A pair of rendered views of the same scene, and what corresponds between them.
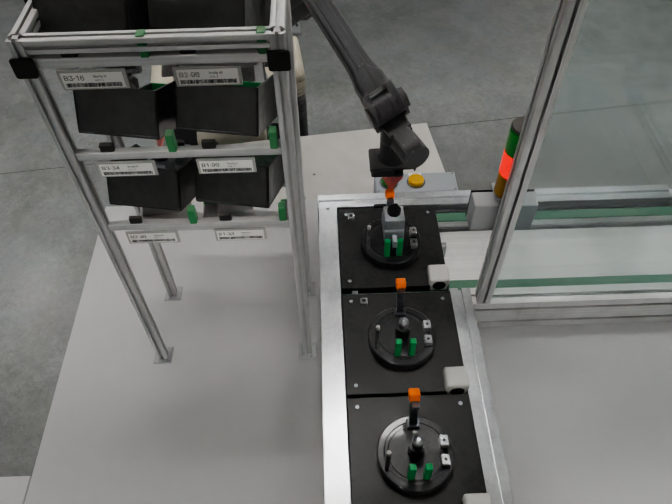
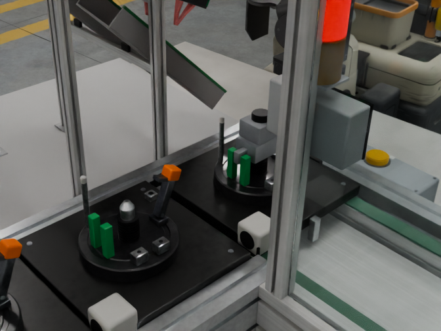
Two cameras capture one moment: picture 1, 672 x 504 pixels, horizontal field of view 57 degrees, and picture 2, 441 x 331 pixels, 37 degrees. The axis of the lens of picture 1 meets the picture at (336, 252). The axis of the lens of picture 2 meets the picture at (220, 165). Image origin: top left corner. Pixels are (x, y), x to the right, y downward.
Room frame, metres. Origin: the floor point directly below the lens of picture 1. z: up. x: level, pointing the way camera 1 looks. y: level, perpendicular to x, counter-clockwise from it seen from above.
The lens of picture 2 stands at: (0.26, -0.74, 1.57)
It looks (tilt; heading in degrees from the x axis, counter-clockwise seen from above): 33 degrees down; 47
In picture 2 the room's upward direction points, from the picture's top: 2 degrees clockwise
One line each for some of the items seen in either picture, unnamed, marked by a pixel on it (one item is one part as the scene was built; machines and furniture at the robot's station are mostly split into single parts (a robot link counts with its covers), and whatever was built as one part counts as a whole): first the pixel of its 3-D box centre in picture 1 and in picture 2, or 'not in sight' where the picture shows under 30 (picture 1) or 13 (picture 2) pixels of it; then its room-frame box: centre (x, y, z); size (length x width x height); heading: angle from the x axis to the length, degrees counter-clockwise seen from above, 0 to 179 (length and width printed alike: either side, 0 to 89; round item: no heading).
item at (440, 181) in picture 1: (414, 189); not in sight; (1.13, -0.21, 0.93); 0.21 x 0.07 x 0.06; 91
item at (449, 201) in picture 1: (490, 209); not in sight; (1.07, -0.40, 0.91); 0.89 x 0.06 x 0.11; 91
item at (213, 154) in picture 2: (390, 247); (256, 184); (0.91, -0.13, 0.96); 0.24 x 0.24 x 0.02; 1
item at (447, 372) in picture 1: (402, 329); (127, 223); (0.65, -0.13, 1.01); 0.24 x 0.24 x 0.13; 1
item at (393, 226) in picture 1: (393, 223); (255, 134); (0.90, -0.13, 1.06); 0.08 x 0.04 x 0.07; 2
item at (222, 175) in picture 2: (390, 242); (257, 175); (0.91, -0.13, 0.98); 0.14 x 0.14 x 0.02
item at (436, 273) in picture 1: (437, 277); (258, 233); (0.81, -0.23, 0.97); 0.05 x 0.05 x 0.04; 1
